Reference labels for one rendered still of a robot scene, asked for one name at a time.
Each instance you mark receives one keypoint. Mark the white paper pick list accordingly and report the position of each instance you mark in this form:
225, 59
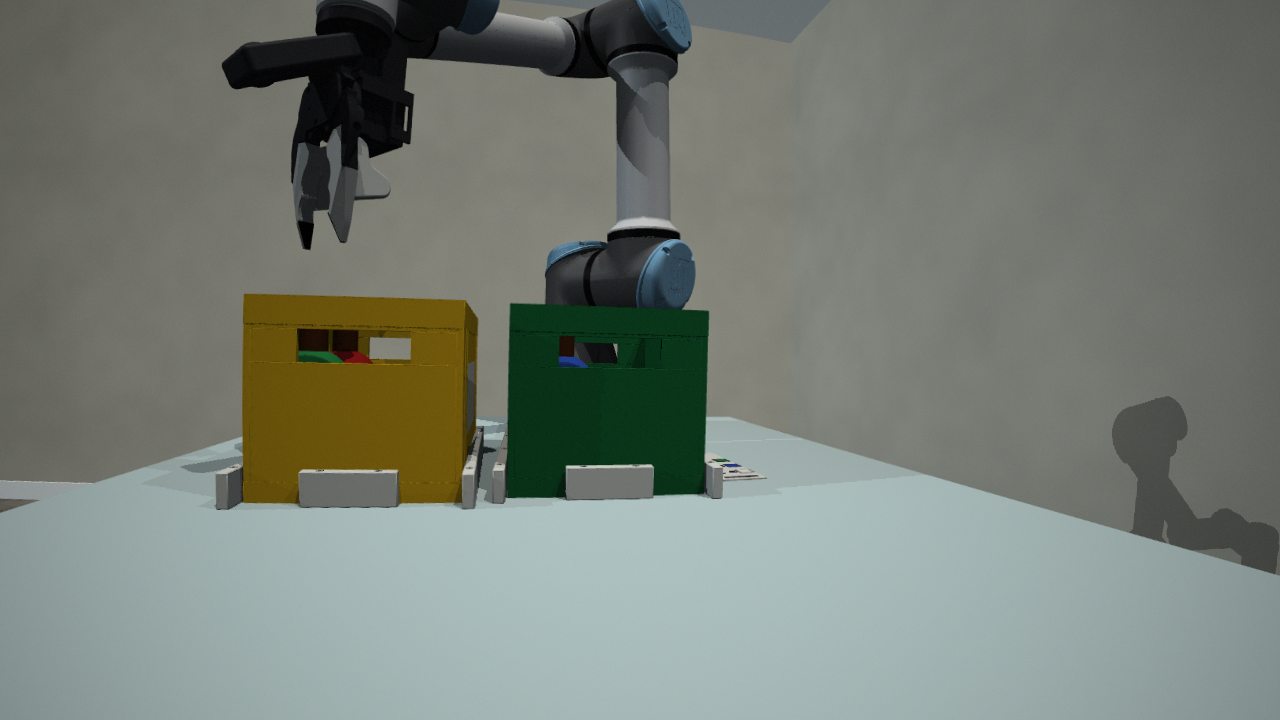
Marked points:
733, 471

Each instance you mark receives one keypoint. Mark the dark green crate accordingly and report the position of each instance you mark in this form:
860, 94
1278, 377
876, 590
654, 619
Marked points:
648, 409

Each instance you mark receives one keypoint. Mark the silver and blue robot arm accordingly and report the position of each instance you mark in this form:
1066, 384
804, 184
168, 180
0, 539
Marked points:
640, 268

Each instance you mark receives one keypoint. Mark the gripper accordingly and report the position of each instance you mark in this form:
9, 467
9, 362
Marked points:
348, 174

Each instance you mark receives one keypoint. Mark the yellow crate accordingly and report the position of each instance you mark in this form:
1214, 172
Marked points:
395, 414

